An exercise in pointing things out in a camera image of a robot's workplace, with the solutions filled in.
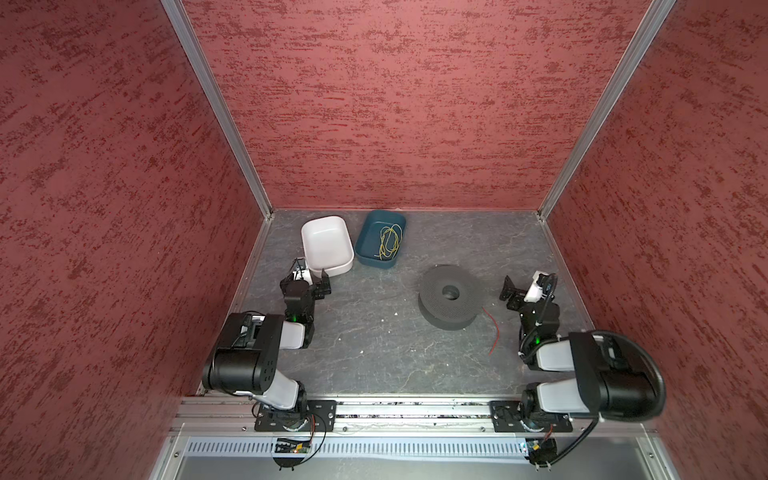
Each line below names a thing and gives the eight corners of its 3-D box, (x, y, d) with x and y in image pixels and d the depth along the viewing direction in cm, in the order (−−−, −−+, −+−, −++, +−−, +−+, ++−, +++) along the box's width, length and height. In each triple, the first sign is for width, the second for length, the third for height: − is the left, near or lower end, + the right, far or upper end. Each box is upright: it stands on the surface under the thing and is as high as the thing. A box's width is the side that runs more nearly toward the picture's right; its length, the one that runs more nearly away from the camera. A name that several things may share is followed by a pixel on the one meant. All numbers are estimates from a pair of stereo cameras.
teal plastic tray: (354, 265, 107) (352, 256, 102) (368, 215, 123) (367, 205, 119) (399, 271, 105) (400, 261, 101) (407, 219, 122) (408, 209, 117)
